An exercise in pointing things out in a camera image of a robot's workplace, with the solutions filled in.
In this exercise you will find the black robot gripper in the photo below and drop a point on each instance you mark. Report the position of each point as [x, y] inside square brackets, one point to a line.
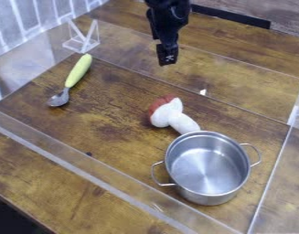
[169, 17]

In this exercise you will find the white plush mushroom red cap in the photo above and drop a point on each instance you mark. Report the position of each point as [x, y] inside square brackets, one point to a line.
[166, 113]

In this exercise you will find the silver metal pot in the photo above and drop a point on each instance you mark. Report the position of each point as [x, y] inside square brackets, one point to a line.
[207, 166]

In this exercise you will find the black strip on table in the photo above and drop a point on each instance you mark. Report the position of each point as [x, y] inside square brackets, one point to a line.
[248, 20]

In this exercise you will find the clear acrylic triangle stand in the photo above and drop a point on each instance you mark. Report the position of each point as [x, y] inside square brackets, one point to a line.
[82, 42]

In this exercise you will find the yellow handled metal spoon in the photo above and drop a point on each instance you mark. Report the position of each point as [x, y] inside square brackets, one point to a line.
[78, 71]

